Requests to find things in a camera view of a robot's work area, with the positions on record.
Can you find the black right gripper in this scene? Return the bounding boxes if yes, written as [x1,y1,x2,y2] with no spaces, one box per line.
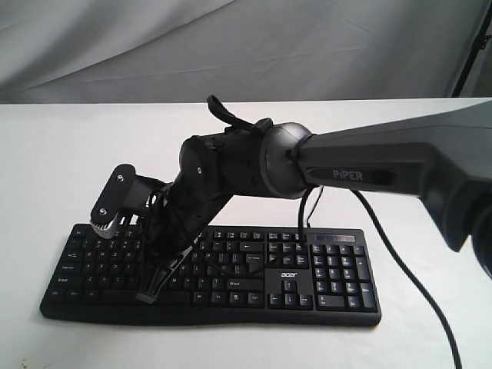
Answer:
[135,180,231,304]

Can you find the black acer keyboard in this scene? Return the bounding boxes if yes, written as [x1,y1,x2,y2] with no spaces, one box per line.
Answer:
[39,224,381,327]

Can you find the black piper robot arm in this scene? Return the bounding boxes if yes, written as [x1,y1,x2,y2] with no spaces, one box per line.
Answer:
[143,95,491,273]

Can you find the grey backdrop cloth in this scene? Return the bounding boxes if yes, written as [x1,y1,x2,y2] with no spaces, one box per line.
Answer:
[1,1,489,104]

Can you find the black keyboard usb cable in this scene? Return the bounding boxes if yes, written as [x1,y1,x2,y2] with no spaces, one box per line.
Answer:
[306,186,324,228]

